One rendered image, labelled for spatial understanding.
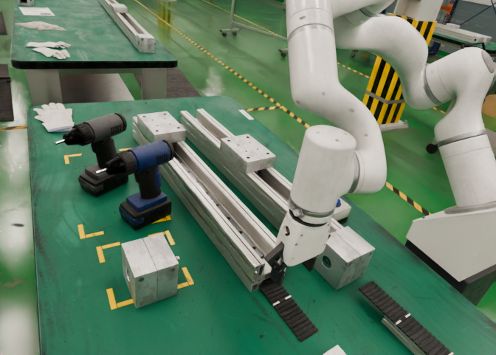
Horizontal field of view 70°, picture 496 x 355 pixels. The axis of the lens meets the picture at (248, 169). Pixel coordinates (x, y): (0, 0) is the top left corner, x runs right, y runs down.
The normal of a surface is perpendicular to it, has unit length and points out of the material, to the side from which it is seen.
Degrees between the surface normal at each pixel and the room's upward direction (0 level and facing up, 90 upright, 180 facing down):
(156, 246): 0
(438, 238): 90
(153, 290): 90
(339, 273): 90
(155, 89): 90
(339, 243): 0
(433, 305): 0
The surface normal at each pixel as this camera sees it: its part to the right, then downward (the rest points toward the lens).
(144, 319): 0.14, -0.84
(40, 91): 0.46, 0.52
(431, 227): -0.87, 0.14
